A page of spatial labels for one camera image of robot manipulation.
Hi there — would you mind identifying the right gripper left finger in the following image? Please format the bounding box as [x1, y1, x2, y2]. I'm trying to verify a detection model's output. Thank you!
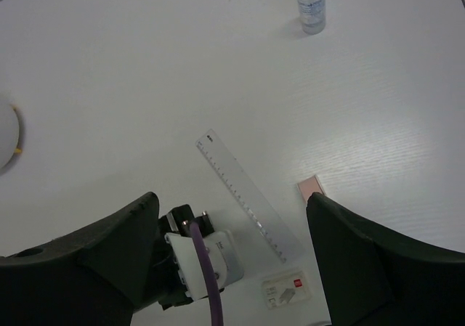
[1, 192, 159, 325]

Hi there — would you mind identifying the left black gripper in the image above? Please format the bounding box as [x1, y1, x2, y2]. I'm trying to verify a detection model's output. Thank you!
[145, 204, 195, 310]

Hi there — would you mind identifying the pink eraser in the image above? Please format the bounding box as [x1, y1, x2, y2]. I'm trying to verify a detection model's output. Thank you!
[297, 175, 326, 204]

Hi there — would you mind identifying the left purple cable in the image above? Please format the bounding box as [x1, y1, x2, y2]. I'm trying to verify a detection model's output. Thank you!
[190, 222, 224, 326]

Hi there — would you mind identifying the clear plastic ruler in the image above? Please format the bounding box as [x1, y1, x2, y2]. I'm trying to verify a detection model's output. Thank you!
[195, 129, 303, 264]

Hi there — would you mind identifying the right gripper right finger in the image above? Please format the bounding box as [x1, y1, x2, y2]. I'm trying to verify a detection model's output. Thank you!
[306, 192, 464, 325]

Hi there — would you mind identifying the small blue-capped glue bottle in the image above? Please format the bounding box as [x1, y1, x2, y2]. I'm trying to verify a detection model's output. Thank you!
[297, 0, 326, 35]

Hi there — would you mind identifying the white round compartment organizer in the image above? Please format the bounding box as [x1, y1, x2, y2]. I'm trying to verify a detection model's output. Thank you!
[1, 92, 25, 176]

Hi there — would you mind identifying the white boxed eraser red label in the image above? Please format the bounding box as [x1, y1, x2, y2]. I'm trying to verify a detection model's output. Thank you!
[261, 269, 312, 310]

